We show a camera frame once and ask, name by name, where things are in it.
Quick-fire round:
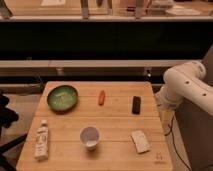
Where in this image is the white plastic bottle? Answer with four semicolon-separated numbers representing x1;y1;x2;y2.
34;119;49;161

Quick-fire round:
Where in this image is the black cable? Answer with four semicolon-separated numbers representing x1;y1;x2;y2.
163;114;194;171

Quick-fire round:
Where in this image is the black chair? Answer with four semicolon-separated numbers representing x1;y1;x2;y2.
0;91;27;171

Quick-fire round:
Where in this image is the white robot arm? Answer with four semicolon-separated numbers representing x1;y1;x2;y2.
155;61;213;116

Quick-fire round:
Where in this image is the orange carrot toy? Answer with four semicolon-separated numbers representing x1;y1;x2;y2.
98;90;105;105

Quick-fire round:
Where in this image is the green bowl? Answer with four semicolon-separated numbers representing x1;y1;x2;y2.
47;85;78;111

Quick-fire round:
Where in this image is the black eraser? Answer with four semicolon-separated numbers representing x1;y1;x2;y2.
132;96;141;114

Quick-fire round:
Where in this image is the white sponge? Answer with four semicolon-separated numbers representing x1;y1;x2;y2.
131;130;150;154

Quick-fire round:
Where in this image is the white paper cup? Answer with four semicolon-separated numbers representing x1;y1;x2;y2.
80;126;100;151

